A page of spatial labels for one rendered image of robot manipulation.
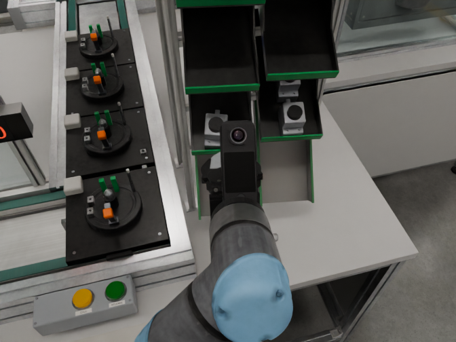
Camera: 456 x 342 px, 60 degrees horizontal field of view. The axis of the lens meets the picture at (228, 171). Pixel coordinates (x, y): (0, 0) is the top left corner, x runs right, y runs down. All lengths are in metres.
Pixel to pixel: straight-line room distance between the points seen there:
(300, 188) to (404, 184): 1.54
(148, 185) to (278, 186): 0.34
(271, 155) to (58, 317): 0.60
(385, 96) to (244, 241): 1.46
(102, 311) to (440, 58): 1.56
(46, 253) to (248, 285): 0.79
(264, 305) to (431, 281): 1.87
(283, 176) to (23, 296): 0.65
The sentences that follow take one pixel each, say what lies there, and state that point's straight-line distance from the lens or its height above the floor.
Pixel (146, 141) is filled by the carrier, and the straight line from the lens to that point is 1.19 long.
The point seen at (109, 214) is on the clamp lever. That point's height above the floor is 1.07.
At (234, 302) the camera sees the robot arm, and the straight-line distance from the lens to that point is 0.37.
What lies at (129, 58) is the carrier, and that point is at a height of 0.97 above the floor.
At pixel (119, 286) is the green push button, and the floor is 0.97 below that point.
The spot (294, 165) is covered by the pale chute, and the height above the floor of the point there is 1.05.
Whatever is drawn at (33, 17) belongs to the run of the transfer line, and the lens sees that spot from 2.05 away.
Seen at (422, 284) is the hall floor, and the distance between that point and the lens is 2.18.
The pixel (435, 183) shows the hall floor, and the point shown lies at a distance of 2.59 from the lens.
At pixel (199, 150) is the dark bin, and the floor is 1.21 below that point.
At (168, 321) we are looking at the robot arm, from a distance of 0.44.
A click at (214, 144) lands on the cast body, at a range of 0.80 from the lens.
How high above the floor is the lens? 1.80
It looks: 50 degrees down
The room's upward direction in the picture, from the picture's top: straight up
